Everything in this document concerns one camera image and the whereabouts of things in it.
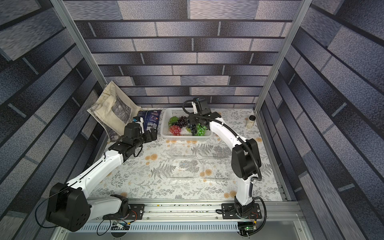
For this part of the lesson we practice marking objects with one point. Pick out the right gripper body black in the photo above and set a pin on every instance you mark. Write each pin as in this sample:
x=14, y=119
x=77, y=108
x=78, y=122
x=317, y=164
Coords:
x=193, y=120

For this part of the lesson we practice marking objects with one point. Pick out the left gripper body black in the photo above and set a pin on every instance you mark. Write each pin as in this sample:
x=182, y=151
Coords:
x=146, y=137

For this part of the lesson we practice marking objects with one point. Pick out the dark blue grape bunch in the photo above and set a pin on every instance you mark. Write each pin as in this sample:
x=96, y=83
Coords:
x=192, y=128

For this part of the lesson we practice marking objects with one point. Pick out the red grape bunch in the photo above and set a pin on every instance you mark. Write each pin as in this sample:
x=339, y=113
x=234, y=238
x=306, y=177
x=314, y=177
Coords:
x=175, y=130

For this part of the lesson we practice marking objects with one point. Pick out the clear plastic clamshell container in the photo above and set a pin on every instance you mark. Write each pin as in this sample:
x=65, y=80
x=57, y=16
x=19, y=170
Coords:
x=210, y=168

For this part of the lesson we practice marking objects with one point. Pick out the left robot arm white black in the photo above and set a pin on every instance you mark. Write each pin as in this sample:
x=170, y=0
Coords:
x=68, y=204

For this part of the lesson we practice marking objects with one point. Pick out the bright green grape bunch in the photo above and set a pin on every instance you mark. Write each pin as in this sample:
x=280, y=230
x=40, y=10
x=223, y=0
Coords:
x=200, y=130

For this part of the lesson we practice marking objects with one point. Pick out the blue snack bag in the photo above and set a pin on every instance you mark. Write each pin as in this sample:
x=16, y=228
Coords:
x=151, y=119

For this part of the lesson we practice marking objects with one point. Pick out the dark purple grape bunch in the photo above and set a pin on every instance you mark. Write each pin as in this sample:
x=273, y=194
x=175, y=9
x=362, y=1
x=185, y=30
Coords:
x=183, y=122

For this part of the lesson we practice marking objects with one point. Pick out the white plastic basket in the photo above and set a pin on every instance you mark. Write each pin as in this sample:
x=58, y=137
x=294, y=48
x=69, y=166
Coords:
x=185, y=135

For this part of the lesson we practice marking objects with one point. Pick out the floral tablecloth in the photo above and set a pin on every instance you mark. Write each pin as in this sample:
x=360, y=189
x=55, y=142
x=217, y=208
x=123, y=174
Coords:
x=146, y=177

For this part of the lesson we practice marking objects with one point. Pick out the beige canvas tote bag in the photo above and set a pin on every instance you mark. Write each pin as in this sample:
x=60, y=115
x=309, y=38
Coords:
x=113, y=110

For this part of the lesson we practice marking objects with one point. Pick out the small bottle black cap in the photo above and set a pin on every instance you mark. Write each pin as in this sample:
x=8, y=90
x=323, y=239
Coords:
x=250, y=121

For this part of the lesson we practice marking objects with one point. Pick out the green circuit board right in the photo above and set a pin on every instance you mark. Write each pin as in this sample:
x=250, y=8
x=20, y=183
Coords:
x=246, y=229

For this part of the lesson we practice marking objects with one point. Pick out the aluminium rail base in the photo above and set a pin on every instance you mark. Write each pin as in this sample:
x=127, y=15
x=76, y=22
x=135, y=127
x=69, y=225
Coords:
x=189, y=220

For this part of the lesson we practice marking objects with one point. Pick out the left aluminium frame post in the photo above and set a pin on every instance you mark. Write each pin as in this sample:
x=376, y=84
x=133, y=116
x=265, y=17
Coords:
x=72, y=28

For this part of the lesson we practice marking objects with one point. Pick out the aluminium frame post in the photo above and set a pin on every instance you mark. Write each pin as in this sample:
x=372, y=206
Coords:
x=72, y=28
x=297, y=21

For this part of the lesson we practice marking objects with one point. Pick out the right aluminium frame post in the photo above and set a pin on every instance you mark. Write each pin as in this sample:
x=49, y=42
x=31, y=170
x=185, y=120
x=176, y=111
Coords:
x=297, y=21

